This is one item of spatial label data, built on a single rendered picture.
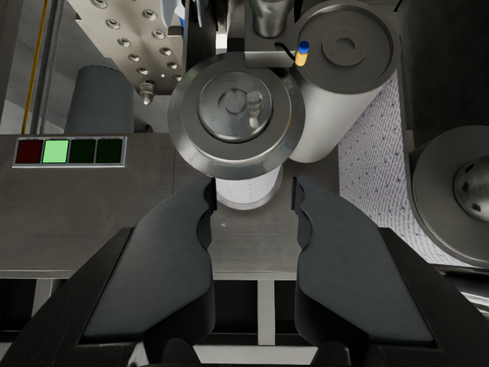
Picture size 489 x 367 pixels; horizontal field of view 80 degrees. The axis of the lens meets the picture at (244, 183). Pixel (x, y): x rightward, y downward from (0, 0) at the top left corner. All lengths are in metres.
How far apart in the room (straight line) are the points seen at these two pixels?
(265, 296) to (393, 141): 0.39
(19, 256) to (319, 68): 0.68
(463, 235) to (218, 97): 0.27
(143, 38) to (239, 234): 0.41
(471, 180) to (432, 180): 0.03
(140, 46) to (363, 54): 0.41
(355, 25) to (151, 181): 0.48
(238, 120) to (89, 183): 0.49
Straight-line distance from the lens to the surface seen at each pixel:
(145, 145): 0.70
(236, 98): 0.31
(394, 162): 0.37
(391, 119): 0.38
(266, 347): 0.65
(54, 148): 0.78
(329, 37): 0.37
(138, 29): 0.59
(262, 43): 0.32
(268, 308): 0.63
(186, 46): 0.38
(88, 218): 0.71
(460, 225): 0.36
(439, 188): 0.35
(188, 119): 0.32
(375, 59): 0.38
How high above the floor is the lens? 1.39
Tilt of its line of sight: 12 degrees down
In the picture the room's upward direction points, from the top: 180 degrees counter-clockwise
